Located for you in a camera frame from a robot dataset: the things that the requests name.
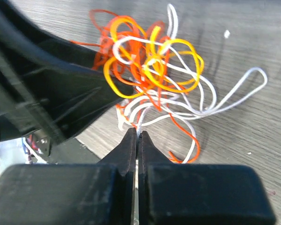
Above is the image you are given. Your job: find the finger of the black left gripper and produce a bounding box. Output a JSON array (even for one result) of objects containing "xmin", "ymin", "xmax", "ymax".
[{"xmin": 0, "ymin": 0, "xmax": 121, "ymax": 144}]

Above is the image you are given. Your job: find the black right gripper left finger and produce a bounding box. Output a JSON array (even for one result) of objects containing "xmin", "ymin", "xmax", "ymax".
[{"xmin": 0, "ymin": 128, "xmax": 137, "ymax": 225}]

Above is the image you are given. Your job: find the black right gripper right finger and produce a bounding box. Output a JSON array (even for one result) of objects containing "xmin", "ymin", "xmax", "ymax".
[{"xmin": 138, "ymin": 131, "xmax": 276, "ymax": 225}]

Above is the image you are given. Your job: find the orange cable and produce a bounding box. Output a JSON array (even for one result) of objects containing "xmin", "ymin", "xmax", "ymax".
[{"xmin": 70, "ymin": 8, "xmax": 201, "ymax": 164}]

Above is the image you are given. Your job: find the yellow cable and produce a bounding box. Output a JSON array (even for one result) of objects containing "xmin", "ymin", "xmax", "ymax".
[{"xmin": 103, "ymin": 17, "xmax": 205, "ymax": 99}]

